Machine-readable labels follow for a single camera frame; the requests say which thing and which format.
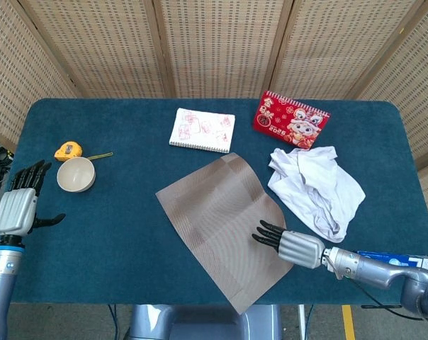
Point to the red desk calendar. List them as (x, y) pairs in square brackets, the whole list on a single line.
[(288, 122)]

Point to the small white bowl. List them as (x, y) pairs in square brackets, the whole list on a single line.
[(76, 175)]

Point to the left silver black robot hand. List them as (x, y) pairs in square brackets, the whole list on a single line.
[(15, 210)]

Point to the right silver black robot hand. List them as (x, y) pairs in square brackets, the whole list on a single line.
[(300, 249)]

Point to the white spiral notebook red drawings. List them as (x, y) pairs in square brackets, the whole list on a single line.
[(203, 129)]

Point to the bamboo folding screen panel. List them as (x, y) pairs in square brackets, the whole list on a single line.
[(412, 88), (341, 46), (100, 46), (221, 46), (15, 71)]

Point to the yellow tape measure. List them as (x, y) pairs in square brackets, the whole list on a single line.
[(67, 149)]

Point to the crumpled white cloth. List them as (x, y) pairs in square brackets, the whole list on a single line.
[(316, 187)]

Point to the right blue-gray robot arm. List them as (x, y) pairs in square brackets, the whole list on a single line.
[(370, 271)]

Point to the brown woven placemat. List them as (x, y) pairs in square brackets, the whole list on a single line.
[(221, 219)]

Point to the white table leg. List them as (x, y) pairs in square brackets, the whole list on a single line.
[(301, 322)]

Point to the blue white toothpaste box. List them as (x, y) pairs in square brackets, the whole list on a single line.
[(407, 261)]

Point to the teal table cover cloth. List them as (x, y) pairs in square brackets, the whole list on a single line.
[(111, 241)]

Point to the blue-gray robot torso base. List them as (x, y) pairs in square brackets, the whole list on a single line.
[(200, 326)]

